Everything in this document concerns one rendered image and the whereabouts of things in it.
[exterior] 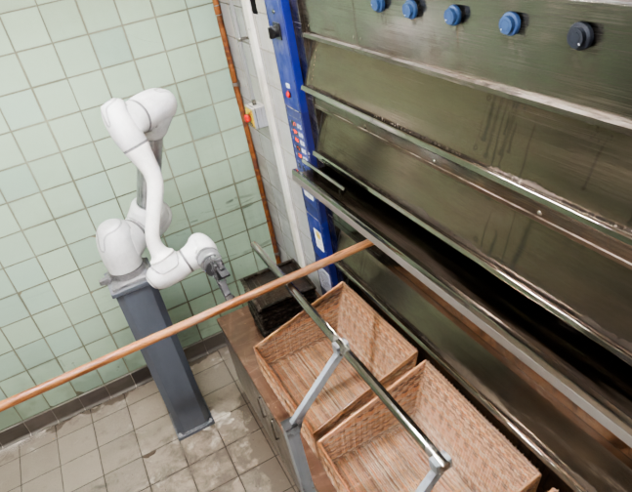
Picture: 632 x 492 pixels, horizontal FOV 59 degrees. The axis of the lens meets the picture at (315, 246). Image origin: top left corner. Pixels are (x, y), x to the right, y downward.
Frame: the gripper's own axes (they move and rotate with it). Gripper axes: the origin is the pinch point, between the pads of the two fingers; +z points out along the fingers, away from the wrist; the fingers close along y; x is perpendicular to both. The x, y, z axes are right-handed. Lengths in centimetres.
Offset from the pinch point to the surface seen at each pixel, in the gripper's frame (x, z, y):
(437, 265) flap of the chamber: -47, 58, -22
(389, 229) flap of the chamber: -47, 34, -22
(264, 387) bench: -3, -9, 61
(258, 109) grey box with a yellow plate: -51, -80, -31
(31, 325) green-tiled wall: 85, -114, 54
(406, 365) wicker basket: -48, 35, 38
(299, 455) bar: 3, 48, 37
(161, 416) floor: 44, -79, 119
